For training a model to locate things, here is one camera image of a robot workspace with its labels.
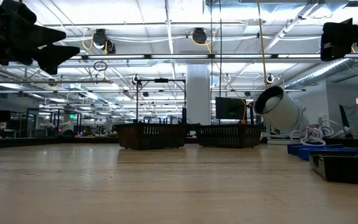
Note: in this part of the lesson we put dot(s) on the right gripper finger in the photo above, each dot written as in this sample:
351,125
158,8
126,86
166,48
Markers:
336,39

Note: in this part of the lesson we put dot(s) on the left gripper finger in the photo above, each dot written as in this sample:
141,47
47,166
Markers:
37,35
54,56

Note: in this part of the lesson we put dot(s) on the indigo rectangular case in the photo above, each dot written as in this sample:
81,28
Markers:
292,149

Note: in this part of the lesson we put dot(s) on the blue rectangular case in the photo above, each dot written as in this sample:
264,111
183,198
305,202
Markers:
303,154

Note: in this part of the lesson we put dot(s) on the black slotted plastic basket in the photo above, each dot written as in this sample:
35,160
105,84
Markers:
228,136
151,137

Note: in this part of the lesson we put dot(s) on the black rectangular case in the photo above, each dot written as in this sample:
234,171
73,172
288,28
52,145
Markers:
346,169

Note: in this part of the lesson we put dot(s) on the white spotlight lamp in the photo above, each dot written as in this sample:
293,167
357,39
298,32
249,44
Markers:
286,109

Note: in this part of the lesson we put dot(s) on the black background monitor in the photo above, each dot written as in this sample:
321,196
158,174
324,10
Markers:
230,108

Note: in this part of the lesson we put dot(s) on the white building pillar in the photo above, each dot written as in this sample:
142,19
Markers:
197,93

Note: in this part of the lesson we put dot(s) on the silver ventilation duct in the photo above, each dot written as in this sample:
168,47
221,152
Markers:
322,73

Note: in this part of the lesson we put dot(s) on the black aluminium table frame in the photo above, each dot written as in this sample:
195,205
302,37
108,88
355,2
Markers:
17,143

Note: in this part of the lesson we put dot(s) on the black background frame rig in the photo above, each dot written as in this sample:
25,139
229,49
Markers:
161,80

